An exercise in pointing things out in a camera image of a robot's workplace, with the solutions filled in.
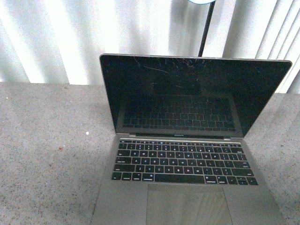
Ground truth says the grey laptop computer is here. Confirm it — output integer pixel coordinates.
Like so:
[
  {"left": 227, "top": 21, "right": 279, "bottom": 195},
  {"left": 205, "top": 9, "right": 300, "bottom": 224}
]
[{"left": 92, "top": 54, "right": 292, "bottom": 225}]

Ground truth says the blue desk lamp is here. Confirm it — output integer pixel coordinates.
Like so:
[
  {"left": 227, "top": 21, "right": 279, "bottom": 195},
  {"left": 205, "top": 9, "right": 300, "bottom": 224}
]
[{"left": 189, "top": 0, "right": 215, "bottom": 57}]

